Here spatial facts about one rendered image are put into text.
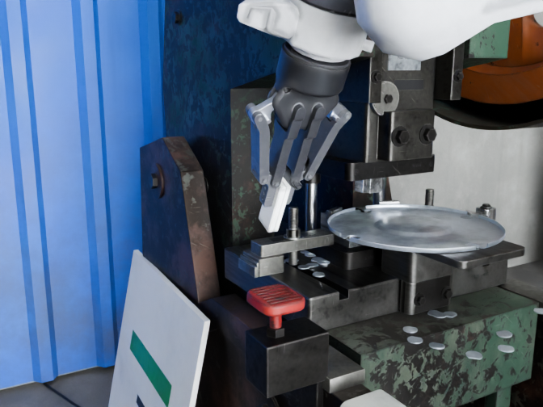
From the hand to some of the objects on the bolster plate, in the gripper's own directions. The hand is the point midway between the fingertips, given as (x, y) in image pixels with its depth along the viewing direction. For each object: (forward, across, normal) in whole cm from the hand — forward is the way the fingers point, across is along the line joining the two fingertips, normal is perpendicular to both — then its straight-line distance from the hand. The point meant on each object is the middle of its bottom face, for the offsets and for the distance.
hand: (274, 203), depth 74 cm
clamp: (+26, +16, +13) cm, 33 cm away
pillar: (+26, +25, +20) cm, 41 cm away
